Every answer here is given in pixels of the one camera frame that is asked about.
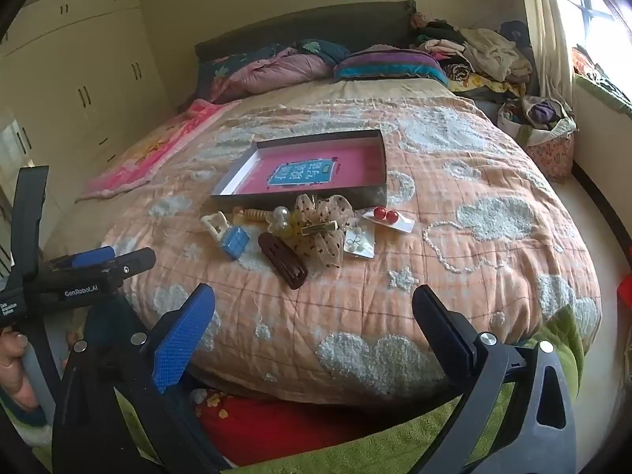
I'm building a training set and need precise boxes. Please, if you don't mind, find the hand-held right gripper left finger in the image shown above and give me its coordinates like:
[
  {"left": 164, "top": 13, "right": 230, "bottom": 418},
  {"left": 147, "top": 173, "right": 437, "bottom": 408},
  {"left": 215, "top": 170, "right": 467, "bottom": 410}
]
[{"left": 52, "top": 284, "right": 233, "bottom": 474}]

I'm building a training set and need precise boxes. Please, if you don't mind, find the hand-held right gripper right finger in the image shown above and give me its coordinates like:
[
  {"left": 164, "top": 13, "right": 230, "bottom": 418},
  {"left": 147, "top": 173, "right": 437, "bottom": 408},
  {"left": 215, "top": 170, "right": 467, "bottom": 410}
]
[{"left": 411, "top": 284, "right": 578, "bottom": 474}]

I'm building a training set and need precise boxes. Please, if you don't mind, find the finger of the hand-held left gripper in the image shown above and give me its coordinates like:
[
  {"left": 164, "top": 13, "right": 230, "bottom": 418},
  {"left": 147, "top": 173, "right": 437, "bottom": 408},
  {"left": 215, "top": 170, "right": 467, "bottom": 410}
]
[
  {"left": 49, "top": 245, "right": 117, "bottom": 273},
  {"left": 105, "top": 248, "right": 157, "bottom": 283}
]

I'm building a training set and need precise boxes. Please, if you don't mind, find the white claw hair clip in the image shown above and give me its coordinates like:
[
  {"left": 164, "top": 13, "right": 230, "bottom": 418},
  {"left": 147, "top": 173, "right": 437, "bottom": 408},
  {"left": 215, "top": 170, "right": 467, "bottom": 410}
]
[{"left": 200, "top": 211, "right": 231, "bottom": 239}]

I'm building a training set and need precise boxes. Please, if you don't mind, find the grey cardboard box pink inside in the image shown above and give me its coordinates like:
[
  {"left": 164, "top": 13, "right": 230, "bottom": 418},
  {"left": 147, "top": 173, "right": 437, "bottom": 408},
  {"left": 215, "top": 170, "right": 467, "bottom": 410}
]
[{"left": 211, "top": 129, "right": 388, "bottom": 208}]

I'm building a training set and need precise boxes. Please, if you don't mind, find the person's left hand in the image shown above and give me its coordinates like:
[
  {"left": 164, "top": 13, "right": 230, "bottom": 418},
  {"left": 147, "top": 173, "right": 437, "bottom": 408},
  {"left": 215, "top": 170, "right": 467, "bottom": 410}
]
[{"left": 0, "top": 328, "right": 40, "bottom": 413}]

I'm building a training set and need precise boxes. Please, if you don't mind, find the peach cloud-pattern blanket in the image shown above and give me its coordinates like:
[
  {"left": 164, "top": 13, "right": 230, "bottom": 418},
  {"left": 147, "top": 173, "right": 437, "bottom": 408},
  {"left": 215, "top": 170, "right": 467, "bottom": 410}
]
[{"left": 98, "top": 93, "right": 604, "bottom": 402}]

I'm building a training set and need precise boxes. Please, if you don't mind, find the blue hair clip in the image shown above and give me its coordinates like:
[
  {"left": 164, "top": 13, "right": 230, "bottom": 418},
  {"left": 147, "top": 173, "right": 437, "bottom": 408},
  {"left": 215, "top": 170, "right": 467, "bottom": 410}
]
[{"left": 217, "top": 226, "right": 250, "bottom": 261}]

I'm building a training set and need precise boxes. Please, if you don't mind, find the pearl earrings packet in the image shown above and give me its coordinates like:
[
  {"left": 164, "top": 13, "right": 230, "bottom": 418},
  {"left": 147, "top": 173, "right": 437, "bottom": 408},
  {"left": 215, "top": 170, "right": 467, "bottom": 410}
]
[{"left": 342, "top": 227, "right": 377, "bottom": 260}]

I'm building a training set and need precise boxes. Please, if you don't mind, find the pink cartoon blanket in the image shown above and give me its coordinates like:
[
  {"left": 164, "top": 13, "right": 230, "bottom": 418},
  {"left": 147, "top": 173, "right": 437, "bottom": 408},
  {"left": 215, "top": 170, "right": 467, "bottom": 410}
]
[{"left": 75, "top": 99, "right": 244, "bottom": 203}]

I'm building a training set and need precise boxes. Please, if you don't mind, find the red floral cloth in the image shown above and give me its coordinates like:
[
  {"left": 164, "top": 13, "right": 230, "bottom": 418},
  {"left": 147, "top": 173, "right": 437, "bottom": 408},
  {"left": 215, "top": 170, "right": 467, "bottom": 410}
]
[{"left": 190, "top": 387, "right": 397, "bottom": 461}]

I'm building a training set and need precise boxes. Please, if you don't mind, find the red bead earrings card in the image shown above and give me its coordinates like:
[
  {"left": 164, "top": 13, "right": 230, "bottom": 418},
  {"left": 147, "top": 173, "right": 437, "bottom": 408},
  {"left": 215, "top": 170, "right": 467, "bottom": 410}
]
[{"left": 361, "top": 205, "right": 416, "bottom": 234}]

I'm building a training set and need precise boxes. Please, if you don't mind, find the brown hair clip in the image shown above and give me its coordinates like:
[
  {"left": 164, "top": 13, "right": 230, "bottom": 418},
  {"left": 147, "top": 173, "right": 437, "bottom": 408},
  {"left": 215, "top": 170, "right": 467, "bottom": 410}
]
[{"left": 258, "top": 231, "right": 310, "bottom": 291}]

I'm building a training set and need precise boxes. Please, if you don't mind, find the white door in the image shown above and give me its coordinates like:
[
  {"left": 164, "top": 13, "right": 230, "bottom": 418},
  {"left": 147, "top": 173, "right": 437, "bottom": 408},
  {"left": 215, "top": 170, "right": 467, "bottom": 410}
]
[{"left": 0, "top": 109, "right": 34, "bottom": 262}]

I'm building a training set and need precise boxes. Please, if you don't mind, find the dotted lace bow hair clip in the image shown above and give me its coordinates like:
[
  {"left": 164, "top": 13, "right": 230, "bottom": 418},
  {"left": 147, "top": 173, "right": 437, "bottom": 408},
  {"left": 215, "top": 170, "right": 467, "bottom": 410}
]
[{"left": 289, "top": 194, "right": 356, "bottom": 272}]

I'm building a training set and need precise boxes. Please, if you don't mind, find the green fuzzy cloth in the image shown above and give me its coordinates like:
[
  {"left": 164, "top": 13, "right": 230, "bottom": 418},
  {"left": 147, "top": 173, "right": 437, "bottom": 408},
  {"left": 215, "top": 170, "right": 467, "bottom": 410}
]
[{"left": 231, "top": 301, "right": 604, "bottom": 474}]

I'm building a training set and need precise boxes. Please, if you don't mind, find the red object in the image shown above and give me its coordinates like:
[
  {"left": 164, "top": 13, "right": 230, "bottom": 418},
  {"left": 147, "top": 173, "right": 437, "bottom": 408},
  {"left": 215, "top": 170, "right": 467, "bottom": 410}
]
[{"left": 615, "top": 275, "right": 632, "bottom": 337}]

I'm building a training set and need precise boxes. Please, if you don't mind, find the cream wardrobe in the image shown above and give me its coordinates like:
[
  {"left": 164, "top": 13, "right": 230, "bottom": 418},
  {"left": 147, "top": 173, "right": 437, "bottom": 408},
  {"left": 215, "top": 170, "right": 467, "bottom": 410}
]
[{"left": 0, "top": 0, "right": 179, "bottom": 239}]

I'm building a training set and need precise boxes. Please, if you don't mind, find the fabric laundry basket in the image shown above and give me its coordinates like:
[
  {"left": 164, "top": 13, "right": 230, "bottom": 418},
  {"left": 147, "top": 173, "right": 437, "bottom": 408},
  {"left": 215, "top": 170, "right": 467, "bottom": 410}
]
[{"left": 496, "top": 94, "right": 579, "bottom": 184}]

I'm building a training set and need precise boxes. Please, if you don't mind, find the folded pink and blue quilt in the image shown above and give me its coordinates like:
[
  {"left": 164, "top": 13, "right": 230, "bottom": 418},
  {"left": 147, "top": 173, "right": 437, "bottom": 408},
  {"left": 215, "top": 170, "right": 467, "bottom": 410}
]
[{"left": 195, "top": 38, "right": 354, "bottom": 105}]

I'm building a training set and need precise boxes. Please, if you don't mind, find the beige bed sheet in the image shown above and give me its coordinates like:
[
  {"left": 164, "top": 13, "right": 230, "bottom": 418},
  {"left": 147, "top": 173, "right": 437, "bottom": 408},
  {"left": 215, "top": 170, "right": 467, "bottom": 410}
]
[{"left": 241, "top": 78, "right": 476, "bottom": 110}]

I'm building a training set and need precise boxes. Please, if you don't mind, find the striped purple pillow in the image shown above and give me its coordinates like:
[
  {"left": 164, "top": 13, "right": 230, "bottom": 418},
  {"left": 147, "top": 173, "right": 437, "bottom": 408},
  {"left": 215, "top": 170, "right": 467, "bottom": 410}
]
[{"left": 333, "top": 49, "right": 450, "bottom": 85}]

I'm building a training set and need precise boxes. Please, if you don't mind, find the pile of clothes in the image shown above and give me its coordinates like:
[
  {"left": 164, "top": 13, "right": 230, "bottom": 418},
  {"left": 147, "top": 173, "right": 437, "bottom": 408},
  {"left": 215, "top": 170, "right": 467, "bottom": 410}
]
[{"left": 409, "top": 9, "right": 537, "bottom": 100}]

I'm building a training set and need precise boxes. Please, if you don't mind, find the dark grey headboard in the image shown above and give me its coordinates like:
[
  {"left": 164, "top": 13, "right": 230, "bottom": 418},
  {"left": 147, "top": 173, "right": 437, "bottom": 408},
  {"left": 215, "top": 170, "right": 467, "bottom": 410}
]
[{"left": 194, "top": 0, "right": 418, "bottom": 68}]

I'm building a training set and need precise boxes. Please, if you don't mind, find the colourful windowsill cloth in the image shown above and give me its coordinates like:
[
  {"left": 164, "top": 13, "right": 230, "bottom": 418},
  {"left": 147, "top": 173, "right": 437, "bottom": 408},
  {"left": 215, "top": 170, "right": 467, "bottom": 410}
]
[{"left": 572, "top": 46, "right": 632, "bottom": 120}]

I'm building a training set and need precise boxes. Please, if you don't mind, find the cream curtain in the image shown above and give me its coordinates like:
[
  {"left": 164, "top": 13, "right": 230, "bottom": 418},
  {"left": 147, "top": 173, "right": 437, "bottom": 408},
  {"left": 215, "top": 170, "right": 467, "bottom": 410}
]
[{"left": 515, "top": 0, "right": 576, "bottom": 100}]

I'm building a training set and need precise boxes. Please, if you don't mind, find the pearl hair tie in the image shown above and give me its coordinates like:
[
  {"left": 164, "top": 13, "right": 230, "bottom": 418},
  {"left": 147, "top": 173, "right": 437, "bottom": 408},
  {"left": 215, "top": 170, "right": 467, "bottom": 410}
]
[{"left": 269, "top": 205, "right": 293, "bottom": 234}]

